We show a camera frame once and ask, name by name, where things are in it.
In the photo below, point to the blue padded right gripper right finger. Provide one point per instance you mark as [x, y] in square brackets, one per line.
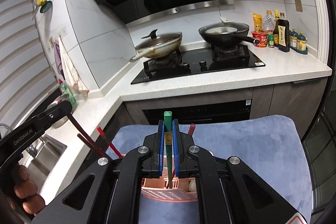
[176, 146]

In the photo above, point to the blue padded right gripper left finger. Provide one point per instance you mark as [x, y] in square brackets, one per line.
[161, 141]

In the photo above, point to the green chopstick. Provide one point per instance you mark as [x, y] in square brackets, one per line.
[168, 144]

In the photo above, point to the bright red chopstick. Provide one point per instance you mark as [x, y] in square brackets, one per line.
[109, 143]

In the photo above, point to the white ceramic spoon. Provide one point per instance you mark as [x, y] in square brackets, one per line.
[192, 186]

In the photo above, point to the dark maroon chopstick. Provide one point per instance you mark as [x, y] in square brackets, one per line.
[91, 147]

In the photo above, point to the person's left hand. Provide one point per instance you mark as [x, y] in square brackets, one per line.
[27, 189]

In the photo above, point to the chrome sink faucet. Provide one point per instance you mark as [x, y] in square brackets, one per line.
[19, 139]

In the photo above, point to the pink perforated utensil holder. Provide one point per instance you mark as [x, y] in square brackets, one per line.
[141, 174]

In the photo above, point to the built-in oven front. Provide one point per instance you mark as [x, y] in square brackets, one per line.
[204, 114]

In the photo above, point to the stainless steel sink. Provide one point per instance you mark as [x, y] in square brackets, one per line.
[44, 153]

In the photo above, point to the black gas stove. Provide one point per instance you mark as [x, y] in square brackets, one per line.
[194, 62]

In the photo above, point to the steel mixing bowl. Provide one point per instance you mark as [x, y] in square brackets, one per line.
[59, 116]

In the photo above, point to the green dish soap bottle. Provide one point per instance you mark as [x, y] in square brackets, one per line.
[65, 90]

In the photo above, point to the steel wok with lid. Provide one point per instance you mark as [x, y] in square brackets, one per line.
[156, 46]

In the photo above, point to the white hanging towel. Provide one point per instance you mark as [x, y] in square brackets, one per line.
[71, 75]

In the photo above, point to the blue-grey plush table mat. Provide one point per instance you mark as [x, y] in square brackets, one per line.
[269, 145]

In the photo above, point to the purple hanging cloth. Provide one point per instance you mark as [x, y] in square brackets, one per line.
[57, 57]

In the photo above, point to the black frying pan with lid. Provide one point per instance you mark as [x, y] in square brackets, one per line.
[227, 34]

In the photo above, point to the red instant noodle cup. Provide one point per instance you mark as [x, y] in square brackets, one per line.
[262, 37]

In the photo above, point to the small green spice jar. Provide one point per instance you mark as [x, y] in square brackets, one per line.
[271, 40]

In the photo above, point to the yellow seasoning packet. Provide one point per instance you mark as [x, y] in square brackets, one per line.
[257, 21]

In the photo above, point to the clear oil bottle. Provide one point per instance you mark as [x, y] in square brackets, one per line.
[268, 22]

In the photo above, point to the amber sauce bottle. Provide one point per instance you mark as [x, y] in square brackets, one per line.
[276, 32]

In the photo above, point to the dark soy sauce bottle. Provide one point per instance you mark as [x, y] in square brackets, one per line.
[283, 33]

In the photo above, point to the green condiment jar rack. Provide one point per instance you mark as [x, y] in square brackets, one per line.
[298, 42]

